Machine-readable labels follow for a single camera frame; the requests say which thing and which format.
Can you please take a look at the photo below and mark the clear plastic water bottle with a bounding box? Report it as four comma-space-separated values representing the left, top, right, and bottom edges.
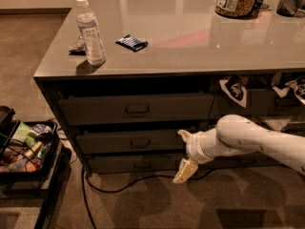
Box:
76, 0, 106, 66

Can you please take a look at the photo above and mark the black power cable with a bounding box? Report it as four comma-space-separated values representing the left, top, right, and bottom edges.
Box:
80, 164, 220, 229

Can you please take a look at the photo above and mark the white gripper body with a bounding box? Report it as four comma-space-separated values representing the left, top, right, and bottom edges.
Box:
185, 132, 213, 164

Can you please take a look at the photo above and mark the grey drawer cabinet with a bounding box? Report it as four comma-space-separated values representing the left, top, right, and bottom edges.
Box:
34, 0, 305, 173

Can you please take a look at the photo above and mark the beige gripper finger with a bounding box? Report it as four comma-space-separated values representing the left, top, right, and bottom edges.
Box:
173, 158, 198, 184
177, 130, 192, 143

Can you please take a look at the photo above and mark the black tray with snacks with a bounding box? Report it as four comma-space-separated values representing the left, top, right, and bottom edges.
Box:
0, 120, 59, 179

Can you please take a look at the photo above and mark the dark glass container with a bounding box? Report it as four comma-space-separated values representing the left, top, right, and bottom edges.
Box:
276, 0, 304, 17

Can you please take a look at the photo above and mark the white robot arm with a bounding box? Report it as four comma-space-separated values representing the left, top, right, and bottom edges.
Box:
173, 114, 305, 184

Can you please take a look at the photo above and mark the green snack bag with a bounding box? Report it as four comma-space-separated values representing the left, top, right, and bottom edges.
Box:
10, 122, 52, 158

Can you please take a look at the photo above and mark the silver foil snack packet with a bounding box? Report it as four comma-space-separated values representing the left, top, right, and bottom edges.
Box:
69, 36, 86, 55

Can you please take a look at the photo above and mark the blue snack bar wrapper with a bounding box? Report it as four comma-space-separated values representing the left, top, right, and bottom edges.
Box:
115, 34, 148, 52

